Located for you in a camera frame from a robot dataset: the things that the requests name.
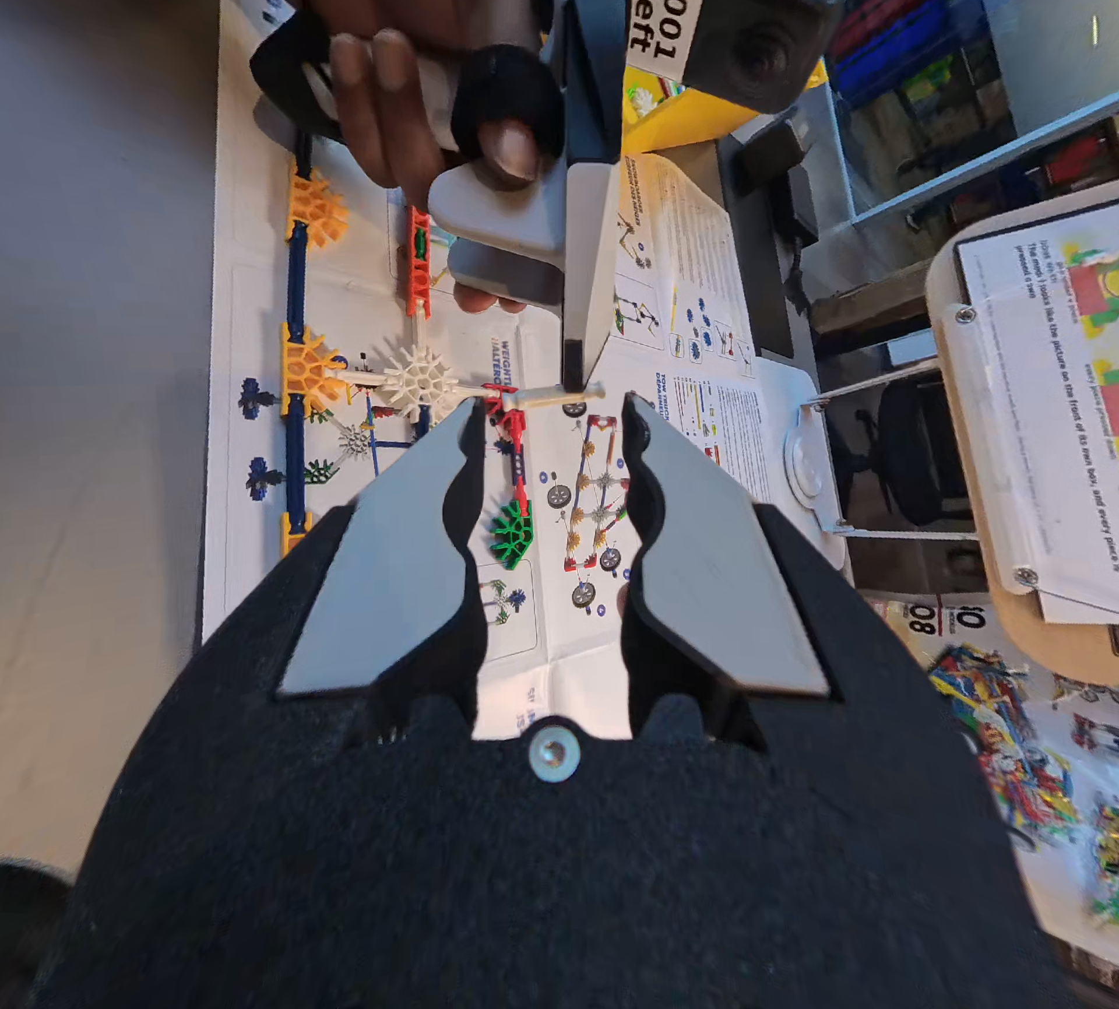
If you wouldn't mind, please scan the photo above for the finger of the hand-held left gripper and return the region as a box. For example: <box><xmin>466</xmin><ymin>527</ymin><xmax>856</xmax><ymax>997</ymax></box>
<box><xmin>562</xmin><ymin>161</ymin><xmax>624</xmax><ymax>395</ymax></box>

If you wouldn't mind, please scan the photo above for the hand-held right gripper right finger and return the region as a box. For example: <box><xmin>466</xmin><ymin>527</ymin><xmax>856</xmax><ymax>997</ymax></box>
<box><xmin>621</xmin><ymin>393</ymin><xmax>832</xmax><ymax>743</ymax></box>

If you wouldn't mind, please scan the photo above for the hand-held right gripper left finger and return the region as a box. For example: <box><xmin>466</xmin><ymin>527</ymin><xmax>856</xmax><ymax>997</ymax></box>
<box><xmin>277</xmin><ymin>399</ymin><xmax>489</xmax><ymax>743</ymax></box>

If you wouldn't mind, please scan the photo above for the green connector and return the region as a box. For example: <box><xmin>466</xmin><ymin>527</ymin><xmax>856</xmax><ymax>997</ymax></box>
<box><xmin>488</xmin><ymin>499</ymin><xmax>536</xmax><ymax>571</ymax></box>

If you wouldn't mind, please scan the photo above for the yellow plastic parts bin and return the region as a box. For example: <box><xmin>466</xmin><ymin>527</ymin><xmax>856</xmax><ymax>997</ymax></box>
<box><xmin>490</xmin><ymin>0</ymin><xmax>829</xmax><ymax>155</ymax></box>

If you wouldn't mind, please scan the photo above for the pile of loose toy pieces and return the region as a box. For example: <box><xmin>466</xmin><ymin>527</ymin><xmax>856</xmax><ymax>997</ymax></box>
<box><xmin>623</xmin><ymin>76</ymin><xmax>689</xmax><ymax>124</ymax></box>

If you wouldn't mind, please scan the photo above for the white metal stand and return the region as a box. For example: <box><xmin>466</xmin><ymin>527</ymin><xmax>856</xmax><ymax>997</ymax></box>
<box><xmin>754</xmin><ymin>355</ymin><xmax>982</xmax><ymax>588</ymax></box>

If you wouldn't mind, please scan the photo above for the white printed instruction sheet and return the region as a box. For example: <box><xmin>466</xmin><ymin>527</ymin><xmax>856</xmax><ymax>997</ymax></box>
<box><xmin>203</xmin><ymin>0</ymin><xmax>775</xmax><ymax>741</ymax></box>

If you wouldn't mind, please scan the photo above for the red connector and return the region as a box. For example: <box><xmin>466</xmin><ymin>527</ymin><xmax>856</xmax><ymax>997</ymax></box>
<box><xmin>483</xmin><ymin>381</ymin><xmax>532</xmax><ymax>437</ymax></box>

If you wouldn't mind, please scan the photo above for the orange ladder piece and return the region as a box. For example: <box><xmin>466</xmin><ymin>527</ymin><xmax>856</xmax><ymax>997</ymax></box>
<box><xmin>402</xmin><ymin>203</ymin><xmax>435</xmax><ymax>321</ymax></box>

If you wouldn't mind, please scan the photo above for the white snowflake connector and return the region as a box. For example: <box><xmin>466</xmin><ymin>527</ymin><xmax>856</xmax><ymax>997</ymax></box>
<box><xmin>382</xmin><ymin>346</ymin><xmax>462</xmax><ymax>426</ymax></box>

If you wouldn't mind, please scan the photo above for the black charger box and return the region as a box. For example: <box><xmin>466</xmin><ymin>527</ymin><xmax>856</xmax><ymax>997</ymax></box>
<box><xmin>730</xmin><ymin>108</ymin><xmax>810</xmax><ymax>192</ymax></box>

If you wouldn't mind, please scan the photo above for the black power adapter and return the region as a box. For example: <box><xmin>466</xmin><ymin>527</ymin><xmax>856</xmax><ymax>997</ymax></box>
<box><xmin>768</xmin><ymin>168</ymin><xmax>820</xmax><ymax>242</ymax></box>

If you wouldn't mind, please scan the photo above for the black office chair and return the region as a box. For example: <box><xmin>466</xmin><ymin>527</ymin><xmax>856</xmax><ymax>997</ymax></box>
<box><xmin>857</xmin><ymin>375</ymin><xmax>976</xmax><ymax>529</ymax></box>

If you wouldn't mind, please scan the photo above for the wooden display board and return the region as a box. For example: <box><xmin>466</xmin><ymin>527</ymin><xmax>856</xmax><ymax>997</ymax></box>
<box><xmin>925</xmin><ymin>191</ymin><xmax>1119</xmax><ymax>665</ymax></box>

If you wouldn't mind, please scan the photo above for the brown printed toy bag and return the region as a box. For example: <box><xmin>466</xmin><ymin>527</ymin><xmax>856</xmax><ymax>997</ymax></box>
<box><xmin>861</xmin><ymin>589</ymin><xmax>1119</xmax><ymax>971</ymax></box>

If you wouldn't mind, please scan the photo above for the printed paper sheet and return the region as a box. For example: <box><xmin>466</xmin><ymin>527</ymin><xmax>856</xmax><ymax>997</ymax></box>
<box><xmin>955</xmin><ymin>209</ymin><xmax>1119</xmax><ymax>625</ymax></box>

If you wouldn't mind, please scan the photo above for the person's dark lap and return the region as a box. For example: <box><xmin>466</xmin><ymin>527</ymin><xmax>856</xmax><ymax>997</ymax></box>
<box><xmin>0</xmin><ymin>859</ymin><xmax>75</xmax><ymax>1009</ymax></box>

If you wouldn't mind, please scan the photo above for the wooden post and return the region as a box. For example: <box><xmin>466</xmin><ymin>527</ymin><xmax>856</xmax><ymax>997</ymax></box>
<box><xmin>808</xmin><ymin>257</ymin><xmax>938</xmax><ymax>339</ymax></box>

